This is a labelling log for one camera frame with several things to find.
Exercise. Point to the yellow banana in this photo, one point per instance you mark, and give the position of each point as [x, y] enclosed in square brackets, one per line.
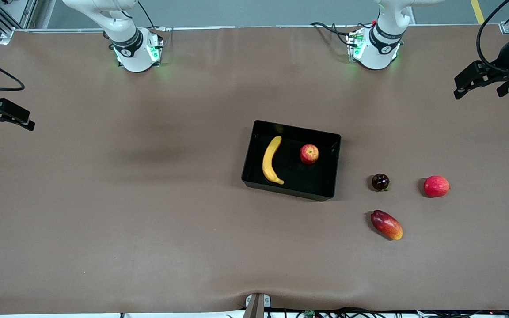
[268, 159]

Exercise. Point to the red yellow mango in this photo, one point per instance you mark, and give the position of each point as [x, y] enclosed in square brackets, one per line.
[386, 225]

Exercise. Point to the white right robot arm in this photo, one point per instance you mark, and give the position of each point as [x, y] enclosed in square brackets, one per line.
[135, 53]

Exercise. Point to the dark purple mangosteen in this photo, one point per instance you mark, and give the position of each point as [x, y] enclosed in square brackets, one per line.
[380, 182]

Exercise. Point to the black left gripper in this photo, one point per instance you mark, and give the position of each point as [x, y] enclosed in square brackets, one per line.
[503, 63]

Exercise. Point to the red peach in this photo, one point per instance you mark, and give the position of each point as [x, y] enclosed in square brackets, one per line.
[436, 186]

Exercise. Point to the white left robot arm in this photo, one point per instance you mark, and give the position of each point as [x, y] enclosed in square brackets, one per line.
[382, 53]

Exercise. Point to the large table cover mat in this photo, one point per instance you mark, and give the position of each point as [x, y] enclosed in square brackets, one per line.
[148, 221]

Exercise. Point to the small red yellow apple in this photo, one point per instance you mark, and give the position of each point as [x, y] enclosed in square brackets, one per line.
[309, 154]

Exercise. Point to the black rectangular plastic box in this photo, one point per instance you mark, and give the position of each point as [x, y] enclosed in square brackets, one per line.
[298, 179]

